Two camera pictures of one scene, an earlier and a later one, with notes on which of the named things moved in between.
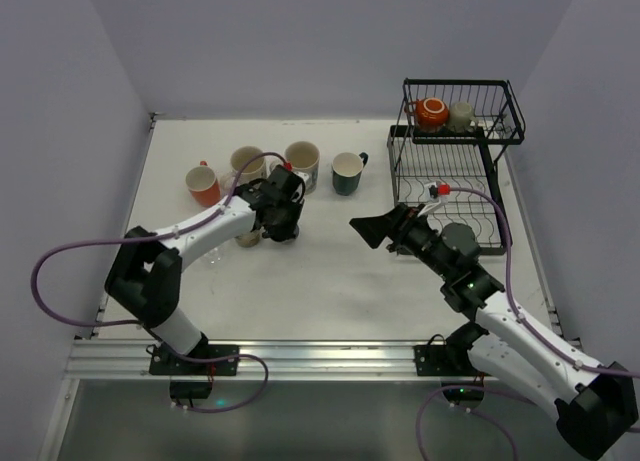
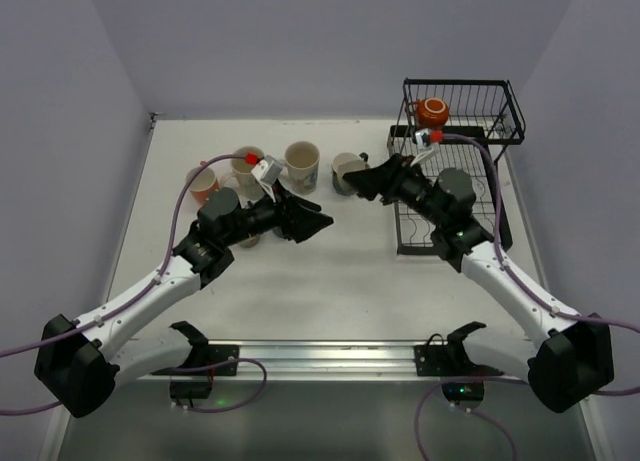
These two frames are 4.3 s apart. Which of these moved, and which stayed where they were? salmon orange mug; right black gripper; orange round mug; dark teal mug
Moved: right black gripper
Stayed: salmon orange mug; orange round mug; dark teal mug
